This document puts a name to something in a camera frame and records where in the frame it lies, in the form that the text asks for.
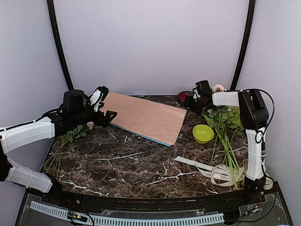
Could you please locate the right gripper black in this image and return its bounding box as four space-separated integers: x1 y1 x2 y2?
181 96 207 114

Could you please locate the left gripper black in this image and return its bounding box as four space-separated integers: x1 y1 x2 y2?
72 100 118 128

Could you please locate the beige pink wrapping paper sheet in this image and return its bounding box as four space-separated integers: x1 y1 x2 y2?
102 92 187 145

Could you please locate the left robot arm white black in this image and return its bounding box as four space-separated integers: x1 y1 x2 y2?
0 86 117 205

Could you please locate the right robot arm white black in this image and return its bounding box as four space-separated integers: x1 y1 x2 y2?
182 88 274 204

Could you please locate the right pile of fake flowers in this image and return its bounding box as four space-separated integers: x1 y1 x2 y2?
202 84 246 190

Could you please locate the pile of fake flowers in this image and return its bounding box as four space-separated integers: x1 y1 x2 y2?
40 121 95 178
202 84 246 190

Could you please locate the left pile of fake flowers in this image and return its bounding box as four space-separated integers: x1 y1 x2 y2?
40 121 95 178

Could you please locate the blue wrapping paper sheet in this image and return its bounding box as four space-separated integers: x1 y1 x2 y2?
111 123 171 147

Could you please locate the red round embroidered cushion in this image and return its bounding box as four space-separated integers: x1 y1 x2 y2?
177 91 187 103

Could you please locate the lime green bowl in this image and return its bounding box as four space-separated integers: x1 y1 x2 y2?
192 124 214 144

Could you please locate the white printed ribbon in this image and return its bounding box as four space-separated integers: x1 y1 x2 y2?
173 155 275 190

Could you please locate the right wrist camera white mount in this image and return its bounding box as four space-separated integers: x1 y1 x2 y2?
192 80 212 99

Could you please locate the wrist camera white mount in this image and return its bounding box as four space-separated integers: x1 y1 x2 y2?
192 80 212 99
89 86 109 112

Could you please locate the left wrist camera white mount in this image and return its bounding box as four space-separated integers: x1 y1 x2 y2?
89 86 109 112

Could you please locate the left black frame post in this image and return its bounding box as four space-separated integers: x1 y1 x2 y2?
47 0 74 90

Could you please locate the black frame post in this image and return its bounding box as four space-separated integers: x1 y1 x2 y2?
47 0 74 90
230 0 256 90

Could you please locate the right black frame post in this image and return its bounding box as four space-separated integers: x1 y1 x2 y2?
230 0 256 90

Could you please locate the white slotted cable duct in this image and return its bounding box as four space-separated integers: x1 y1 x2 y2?
30 201 224 226

